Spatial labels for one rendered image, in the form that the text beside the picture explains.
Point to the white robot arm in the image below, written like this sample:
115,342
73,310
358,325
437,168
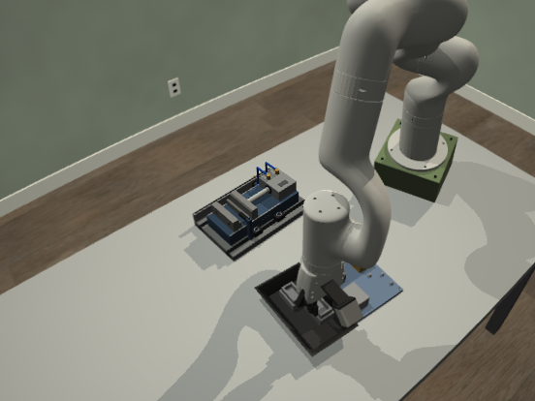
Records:
367,50

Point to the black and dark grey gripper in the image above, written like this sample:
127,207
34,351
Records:
310,285

